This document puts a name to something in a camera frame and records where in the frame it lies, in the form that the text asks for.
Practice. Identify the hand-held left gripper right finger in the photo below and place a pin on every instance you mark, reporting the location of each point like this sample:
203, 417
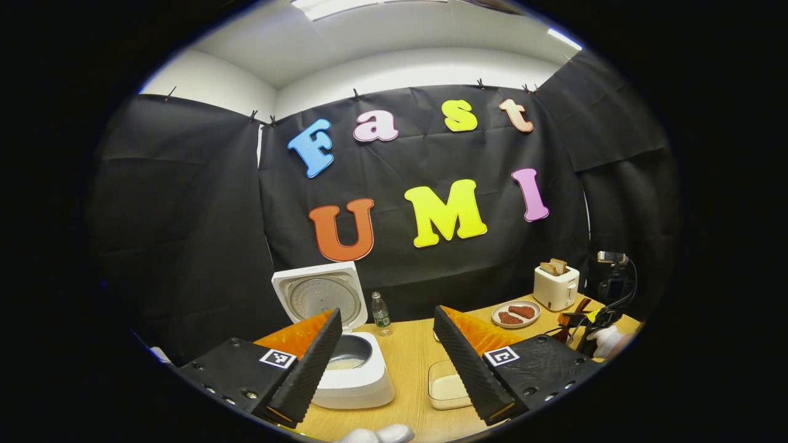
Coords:
468, 363

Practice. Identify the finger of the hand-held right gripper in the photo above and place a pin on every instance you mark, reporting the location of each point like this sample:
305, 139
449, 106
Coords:
582, 319

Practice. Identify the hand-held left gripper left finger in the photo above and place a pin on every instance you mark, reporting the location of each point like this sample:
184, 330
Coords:
311, 366

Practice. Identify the white rice cooker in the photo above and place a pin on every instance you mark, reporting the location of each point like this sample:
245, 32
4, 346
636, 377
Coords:
357, 384

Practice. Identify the white toaster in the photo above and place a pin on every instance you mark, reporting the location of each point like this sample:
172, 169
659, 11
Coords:
554, 292

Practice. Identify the white round plate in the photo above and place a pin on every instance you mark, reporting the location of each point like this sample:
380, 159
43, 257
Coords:
529, 321

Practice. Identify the toasted bread slice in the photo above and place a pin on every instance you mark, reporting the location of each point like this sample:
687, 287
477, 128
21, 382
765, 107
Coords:
560, 265
548, 269

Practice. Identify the brown meat piece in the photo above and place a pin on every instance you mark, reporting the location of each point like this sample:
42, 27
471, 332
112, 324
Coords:
510, 318
522, 311

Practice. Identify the clear water bottle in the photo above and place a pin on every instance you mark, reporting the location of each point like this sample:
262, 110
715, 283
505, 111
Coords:
381, 315

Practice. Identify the black backdrop cloth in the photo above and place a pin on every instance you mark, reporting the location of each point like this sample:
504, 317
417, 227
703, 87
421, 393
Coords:
184, 215

